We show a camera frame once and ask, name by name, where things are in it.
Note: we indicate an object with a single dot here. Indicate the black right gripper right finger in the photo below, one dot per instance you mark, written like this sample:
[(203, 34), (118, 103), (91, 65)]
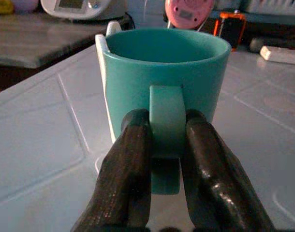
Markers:
[(217, 183)]

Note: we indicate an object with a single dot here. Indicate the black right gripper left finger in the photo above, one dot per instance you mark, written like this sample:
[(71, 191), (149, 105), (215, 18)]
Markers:
[(124, 174)]

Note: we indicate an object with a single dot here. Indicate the teal ceramic mug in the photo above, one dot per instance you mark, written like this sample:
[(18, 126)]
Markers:
[(162, 70)]

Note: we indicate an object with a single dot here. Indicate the white flat bar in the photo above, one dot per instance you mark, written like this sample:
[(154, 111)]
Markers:
[(280, 55)]

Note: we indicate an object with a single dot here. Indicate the dark rounded object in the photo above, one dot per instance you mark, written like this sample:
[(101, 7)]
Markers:
[(256, 44)]

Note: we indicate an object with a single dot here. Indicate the orange and black box device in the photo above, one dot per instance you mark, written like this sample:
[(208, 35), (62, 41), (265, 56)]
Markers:
[(231, 29)]

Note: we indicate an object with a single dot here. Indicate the pink round device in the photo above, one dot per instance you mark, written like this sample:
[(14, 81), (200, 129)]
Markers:
[(176, 19)]

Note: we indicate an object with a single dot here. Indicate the grey stone slab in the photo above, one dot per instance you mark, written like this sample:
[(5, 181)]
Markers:
[(29, 41)]

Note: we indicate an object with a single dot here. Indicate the white rice cooker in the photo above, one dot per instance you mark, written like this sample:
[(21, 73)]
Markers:
[(89, 13)]

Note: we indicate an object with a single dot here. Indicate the yellow round object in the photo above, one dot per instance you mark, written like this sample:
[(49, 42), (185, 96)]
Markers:
[(2, 6)]

